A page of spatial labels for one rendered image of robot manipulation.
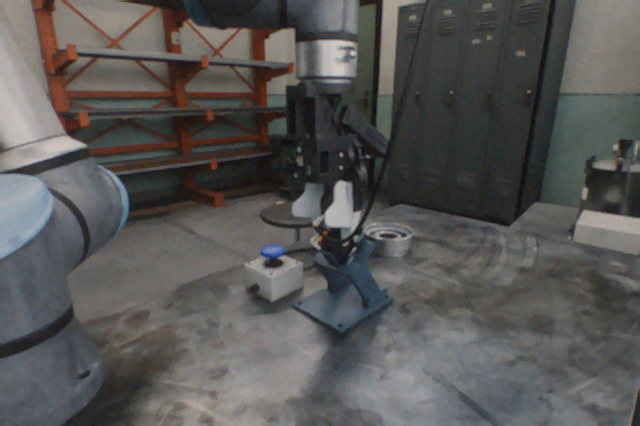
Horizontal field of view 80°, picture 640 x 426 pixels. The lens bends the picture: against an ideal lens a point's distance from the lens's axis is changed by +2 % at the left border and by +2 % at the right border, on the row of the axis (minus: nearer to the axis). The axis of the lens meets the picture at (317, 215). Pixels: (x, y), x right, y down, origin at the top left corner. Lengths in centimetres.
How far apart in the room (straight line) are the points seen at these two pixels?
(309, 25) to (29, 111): 33
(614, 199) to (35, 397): 149
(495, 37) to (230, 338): 323
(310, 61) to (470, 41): 316
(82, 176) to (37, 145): 6
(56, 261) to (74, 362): 11
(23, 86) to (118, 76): 391
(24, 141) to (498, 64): 326
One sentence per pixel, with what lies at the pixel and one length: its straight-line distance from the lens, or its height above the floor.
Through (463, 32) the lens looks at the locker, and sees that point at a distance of 363.
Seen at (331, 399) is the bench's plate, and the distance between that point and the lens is 46.
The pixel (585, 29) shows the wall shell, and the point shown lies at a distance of 388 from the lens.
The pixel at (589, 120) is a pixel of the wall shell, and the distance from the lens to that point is 382.
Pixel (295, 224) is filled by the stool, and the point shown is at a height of 61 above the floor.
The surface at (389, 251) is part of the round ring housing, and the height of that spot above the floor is 82.
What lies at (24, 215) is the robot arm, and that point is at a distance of 43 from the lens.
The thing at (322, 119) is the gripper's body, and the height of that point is 109.
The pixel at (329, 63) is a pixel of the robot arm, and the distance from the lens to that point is 46.
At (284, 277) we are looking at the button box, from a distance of 62.
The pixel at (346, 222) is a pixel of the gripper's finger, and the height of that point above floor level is 95.
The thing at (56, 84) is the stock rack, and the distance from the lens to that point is 406.
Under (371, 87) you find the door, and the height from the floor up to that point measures 120.
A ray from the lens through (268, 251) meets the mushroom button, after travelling 62.
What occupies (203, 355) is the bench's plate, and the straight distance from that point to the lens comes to 53.
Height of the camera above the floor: 111
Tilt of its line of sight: 17 degrees down
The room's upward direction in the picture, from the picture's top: straight up
